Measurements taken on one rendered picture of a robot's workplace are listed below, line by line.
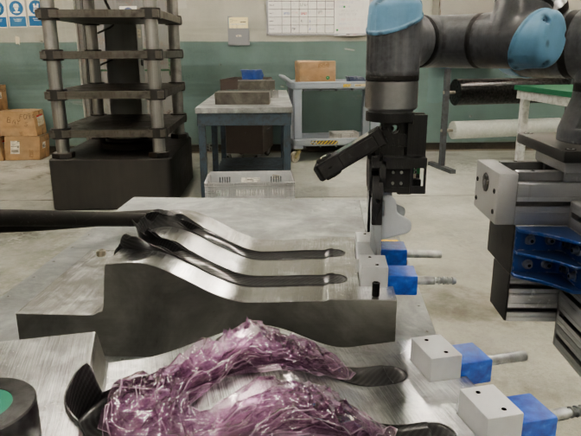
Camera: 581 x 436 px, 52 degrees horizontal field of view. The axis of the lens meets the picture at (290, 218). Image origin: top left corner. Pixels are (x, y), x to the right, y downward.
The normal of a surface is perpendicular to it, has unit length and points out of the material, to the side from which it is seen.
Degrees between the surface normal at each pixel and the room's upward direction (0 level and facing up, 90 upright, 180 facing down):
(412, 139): 90
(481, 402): 0
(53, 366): 0
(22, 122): 87
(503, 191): 90
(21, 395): 0
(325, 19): 90
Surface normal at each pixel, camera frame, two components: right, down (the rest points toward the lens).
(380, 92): -0.53, 0.24
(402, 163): -0.06, 0.27
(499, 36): -0.76, 0.12
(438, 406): 0.00, -0.96
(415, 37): 0.65, 0.21
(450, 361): 0.24, 0.26
